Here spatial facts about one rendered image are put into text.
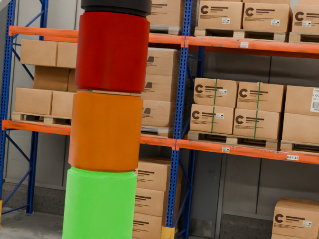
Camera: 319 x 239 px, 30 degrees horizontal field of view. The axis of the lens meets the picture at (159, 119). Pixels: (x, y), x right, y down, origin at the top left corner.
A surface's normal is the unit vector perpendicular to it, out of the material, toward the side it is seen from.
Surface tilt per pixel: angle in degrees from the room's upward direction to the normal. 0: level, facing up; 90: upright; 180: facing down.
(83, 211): 90
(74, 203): 90
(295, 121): 88
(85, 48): 90
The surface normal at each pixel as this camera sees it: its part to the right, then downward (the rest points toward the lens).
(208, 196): -0.29, 0.03
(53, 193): -0.11, -0.77
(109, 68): 0.09, 0.06
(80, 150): -0.64, -0.01
